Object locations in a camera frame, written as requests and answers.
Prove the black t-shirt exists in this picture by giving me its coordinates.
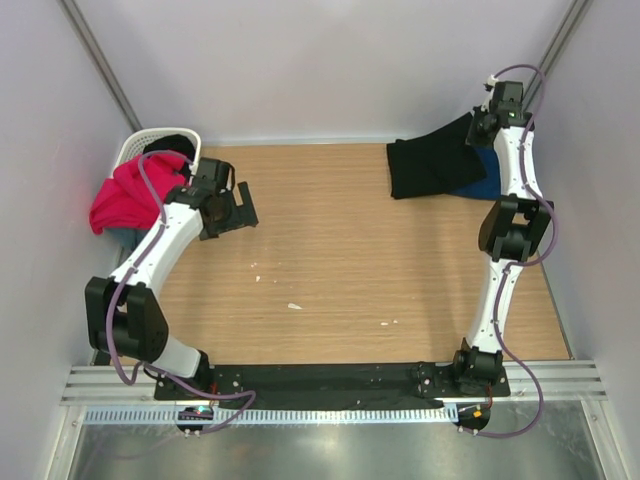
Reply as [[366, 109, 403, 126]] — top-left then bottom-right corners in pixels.
[[386, 113, 487, 200]]

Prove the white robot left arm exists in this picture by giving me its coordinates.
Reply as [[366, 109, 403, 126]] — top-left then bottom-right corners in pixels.
[[85, 158, 259, 400]]

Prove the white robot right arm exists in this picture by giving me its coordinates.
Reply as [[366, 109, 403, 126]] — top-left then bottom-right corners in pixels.
[[450, 77, 552, 396]]

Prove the black garment in basket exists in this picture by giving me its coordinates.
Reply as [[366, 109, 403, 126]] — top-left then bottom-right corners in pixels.
[[143, 134, 196, 169]]

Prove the folded blue t-shirt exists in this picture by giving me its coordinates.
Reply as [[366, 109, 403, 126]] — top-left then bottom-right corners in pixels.
[[447, 146, 504, 201]]

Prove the pink t-shirt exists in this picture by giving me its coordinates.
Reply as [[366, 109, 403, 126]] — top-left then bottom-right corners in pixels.
[[88, 149, 194, 235]]

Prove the white laundry basket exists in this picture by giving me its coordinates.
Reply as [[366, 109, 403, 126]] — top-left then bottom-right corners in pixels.
[[102, 126, 202, 234]]

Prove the grey-blue garment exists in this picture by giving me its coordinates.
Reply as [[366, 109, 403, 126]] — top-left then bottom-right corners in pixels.
[[108, 228, 148, 251]]

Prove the right aluminium corner post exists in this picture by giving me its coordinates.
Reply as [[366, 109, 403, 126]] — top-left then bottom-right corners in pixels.
[[523, 0, 594, 114]]

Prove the aluminium corner post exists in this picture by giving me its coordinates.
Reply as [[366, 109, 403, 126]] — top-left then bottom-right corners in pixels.
[[523, 0, 594, 114], [56, 0, 143, 132]]

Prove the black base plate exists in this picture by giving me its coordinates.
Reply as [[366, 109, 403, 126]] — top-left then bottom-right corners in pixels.
[[153, 362, 512, 406]]

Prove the white slotted cable duct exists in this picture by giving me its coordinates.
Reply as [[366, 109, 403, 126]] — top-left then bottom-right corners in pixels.
[[84, 404, 458, 426]]

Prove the left aluminium corner post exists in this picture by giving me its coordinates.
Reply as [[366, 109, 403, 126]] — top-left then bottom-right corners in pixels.
[[56, 0, 143, 132]]

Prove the aluminium frame rail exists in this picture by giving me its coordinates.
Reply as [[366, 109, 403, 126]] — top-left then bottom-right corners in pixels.
[[505, 360, 607, 401]]

